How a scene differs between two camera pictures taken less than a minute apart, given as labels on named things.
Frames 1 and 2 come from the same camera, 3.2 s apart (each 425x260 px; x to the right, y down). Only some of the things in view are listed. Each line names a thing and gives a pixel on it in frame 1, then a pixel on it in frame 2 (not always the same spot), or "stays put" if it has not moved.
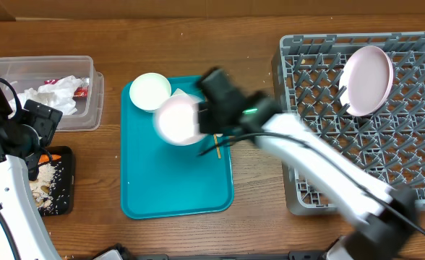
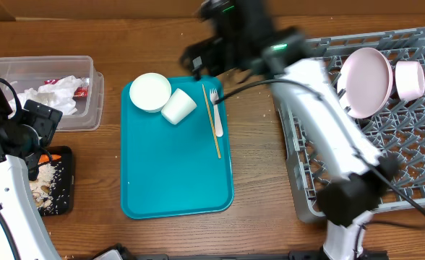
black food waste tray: (62, 189) stays put
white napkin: (56, 94) stays put
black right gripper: (206, 113) to (223, 49)
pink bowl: (176, 120) to (410, 79)
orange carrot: (45, 157) stays put
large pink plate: (366, 79) stays put
